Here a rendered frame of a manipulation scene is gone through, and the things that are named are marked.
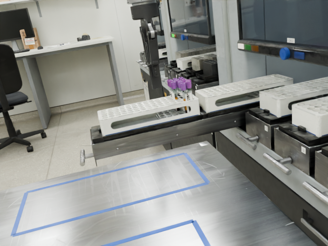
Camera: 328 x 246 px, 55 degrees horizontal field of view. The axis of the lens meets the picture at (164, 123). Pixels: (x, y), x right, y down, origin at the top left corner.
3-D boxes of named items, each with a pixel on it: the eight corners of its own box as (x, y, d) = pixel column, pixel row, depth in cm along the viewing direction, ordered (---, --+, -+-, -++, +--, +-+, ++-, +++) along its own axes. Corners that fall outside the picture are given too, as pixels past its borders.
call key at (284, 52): (283, 58, 80) (283, 46, 79) (290, 59, 78) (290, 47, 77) (279, 59, 80) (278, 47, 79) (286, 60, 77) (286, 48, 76)
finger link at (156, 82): (158, 63, 92) (158, 64, 91) (161, 87, 94) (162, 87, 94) (148, 65, 91) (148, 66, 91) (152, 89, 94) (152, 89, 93)
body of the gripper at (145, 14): (128, 6, 89) (133, 39, 92) (132, 5, 81) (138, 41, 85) (153, 2, 91) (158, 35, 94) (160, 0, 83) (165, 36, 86)
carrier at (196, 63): (204, 71, 149) (203, 59, 147) (200, 72, 148) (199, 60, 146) (195, 68, 159) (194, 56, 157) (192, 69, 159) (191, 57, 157)
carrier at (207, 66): (217, 77, 135) (215, 63, 133) (213, 78, 134) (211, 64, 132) (207, 73, 145) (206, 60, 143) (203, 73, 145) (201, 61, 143)
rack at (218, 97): (276, 91, 110) (276, 73, 108) (294, 97, 101) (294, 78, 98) (196, 108, 104) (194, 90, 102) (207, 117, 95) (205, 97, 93)
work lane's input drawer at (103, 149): (282, 106, 114) (282, 82, 111) (308, 116, 102) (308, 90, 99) (81, 152, 101) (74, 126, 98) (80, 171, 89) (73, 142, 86)
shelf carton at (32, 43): (25, 50, 377) (18, 30, 369) (28, 49, 398) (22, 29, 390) (39, 48, 380) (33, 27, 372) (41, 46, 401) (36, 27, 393)
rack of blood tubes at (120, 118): (191, 110, 104) (188, 92, 102) (201, 118, 95) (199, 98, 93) (101, 129, 99) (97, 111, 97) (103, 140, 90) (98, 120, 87)
